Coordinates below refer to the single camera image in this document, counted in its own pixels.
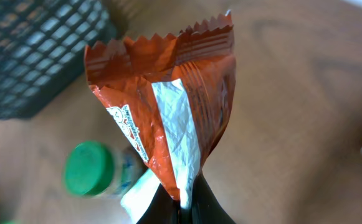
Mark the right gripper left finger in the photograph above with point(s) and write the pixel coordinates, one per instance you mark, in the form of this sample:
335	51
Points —
162	210

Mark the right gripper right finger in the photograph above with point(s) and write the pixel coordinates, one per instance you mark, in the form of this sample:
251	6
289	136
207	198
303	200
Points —
205	208

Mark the light blue wipes pack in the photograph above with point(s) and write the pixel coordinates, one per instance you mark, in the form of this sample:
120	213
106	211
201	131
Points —
137	200

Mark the green lid jar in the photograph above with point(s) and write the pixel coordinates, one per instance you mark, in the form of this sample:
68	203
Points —
93	169

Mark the red Top snack bar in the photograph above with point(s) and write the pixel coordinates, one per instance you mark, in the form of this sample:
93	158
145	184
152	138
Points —
170	95

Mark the grey plastic mesh basket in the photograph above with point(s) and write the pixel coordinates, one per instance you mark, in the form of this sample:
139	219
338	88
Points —
41	49

